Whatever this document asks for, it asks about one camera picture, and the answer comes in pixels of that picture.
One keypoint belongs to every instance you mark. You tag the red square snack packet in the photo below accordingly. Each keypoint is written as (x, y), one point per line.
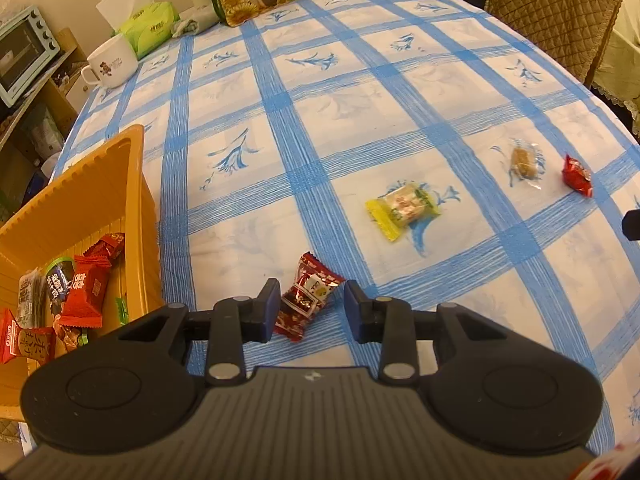
(82, 290)

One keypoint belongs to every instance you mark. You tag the white printed mug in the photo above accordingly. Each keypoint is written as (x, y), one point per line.
(115, 62)

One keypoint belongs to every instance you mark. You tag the small red snack packet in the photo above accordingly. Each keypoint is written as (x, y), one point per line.
(577, 175)

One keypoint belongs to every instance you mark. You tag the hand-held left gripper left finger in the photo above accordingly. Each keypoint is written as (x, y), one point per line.
(270, 307)

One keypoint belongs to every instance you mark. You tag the red patterned candy packet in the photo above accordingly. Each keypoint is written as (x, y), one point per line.
(305, 295)

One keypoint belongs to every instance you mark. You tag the clear packet with dark strips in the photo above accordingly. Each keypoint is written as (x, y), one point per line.
(31, 295)

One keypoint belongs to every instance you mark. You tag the dark green snack packet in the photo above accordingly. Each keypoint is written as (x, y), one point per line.
(59, 282)

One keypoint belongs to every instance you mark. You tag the brown candy in clear wrapper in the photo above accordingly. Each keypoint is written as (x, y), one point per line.
(522, 162)
(70, 335)

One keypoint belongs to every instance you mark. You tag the mint green toaster oven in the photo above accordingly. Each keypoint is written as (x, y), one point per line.
(22, 55)

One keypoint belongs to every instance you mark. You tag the yellow wrapped nougat candy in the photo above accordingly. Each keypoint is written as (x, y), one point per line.
(400, 207)

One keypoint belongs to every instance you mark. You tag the small green candy wrapper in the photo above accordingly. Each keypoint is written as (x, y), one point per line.
(122, 310)

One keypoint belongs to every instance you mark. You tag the blue checked tablecloth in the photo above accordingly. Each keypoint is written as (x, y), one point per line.
(350, 110)

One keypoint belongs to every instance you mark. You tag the red and cream snack packet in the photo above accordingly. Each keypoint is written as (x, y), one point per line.
(27, 342)

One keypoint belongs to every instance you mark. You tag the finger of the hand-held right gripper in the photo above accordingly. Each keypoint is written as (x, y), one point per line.
(634, 225)

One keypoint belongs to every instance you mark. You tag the dark red snack packet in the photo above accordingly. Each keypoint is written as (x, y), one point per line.
(107, 245)

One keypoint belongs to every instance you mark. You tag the wooden shelf unit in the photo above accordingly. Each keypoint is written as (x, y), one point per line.
(30, 135)

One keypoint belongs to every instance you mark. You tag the orange plastic tray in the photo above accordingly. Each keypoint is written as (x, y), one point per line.
(100, 200)

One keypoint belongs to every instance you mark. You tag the quilted chair cover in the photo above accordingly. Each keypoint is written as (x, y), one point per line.
(550, 10)

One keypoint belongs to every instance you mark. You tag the grey crumpled cloth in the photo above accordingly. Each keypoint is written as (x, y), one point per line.
(195, 22)

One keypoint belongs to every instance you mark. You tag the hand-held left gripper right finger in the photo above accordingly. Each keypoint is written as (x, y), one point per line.
(352, 307)

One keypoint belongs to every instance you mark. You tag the cream lace-edged cloth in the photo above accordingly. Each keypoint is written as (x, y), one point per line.
(622, 50)

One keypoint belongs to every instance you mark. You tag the green tissue pack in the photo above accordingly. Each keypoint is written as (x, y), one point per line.
(150, 25)

